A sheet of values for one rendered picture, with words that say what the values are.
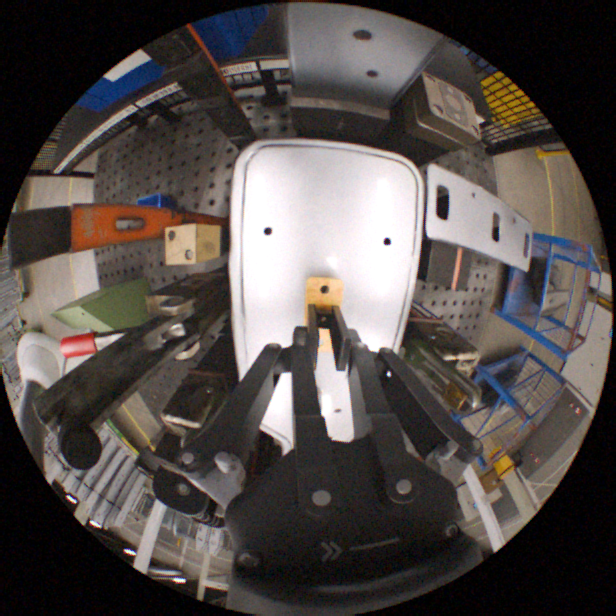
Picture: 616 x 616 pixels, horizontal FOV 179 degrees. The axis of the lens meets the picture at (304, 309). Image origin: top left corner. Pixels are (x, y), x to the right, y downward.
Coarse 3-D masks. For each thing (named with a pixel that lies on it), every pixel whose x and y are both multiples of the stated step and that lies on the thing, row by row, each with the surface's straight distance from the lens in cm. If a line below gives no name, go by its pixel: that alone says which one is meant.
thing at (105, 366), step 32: (160, 320) 19; (96, 352) 17; (128, 352) 16; (160, 352) 19; (64, 384) 15; (96, 384) 16; (128, 384) 17; (64, 416) 15; (96, 416) 16; (64, 448) 13; (96, 448) 13
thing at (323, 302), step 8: (312, 280) 20; (320, 280) 20; (328, 280) 20; (336, 280) 20; (312, 288) 20; (336, 288) 20; (312, 296) 20; (320, 296) 20; (328, 296) 20; (336, 296) 20; (320, 304) 20; (328, 304) 20; (336, 304) 20; (304, 312) 20; (320, 312) 20; (328, 312) 20; (304, 320) 21; (328, 320) 20; (320, 328) 20; (328, 328) 20; (320, 336) 22; (328, 336) 22; (328, 344) 22
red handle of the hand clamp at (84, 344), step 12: (180, 324) 20; (72, 336) 25; (84, 336) 24; (96, 336) 23; (108, 336) 22; (120, 336) 21; (168, 336) 20; (180, 336) 20; (60, 348) 26; (72, 348) 24; (84, 348) 23; (96, 348) 23
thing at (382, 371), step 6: (354, 330) 17; (354, 336) 16; (372, 354) 14; (348, 360) 15; (378, 360) 14; (348, 366) 15; (378, 366) 14; (384, 366) 14; (378, 372) 14; (384, 372) 14
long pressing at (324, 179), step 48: (288, 144) 24; (336, 144) 24; (240, 192) 22; (288, 192) 22; (336, 192) 22; (384, 192) 24; (240, 240) 22; (288, 240) 21; (336, 240) 21; (240, 288) 23; (288, 288) 22; (384, 288) 24; (240, 336) 25; (288, 336) 24; (384, 336) 26; (288, 384) 29; (336, 384) 29; (288, 432) 38; (336, 432) 38
